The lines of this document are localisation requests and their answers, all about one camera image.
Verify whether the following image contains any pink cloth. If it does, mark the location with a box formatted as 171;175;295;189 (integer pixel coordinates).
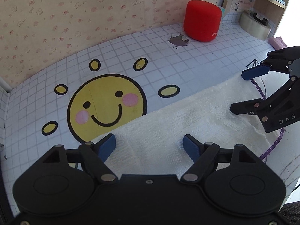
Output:
268;37;288;50

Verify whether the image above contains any red cylindrical speaker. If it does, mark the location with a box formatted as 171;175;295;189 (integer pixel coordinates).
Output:
183;0;222;42

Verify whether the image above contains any clear tape roll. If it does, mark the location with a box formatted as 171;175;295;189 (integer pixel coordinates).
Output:
239;12;271;40

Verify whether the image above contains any white towel purple trim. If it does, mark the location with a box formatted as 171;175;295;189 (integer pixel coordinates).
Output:
105;76;282;176

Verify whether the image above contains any teal capped white bottle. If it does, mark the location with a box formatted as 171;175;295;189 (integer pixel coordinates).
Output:
219;6;225;18

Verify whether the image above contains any small dark bottle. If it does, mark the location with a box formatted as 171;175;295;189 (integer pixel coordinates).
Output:
250;11;269;26

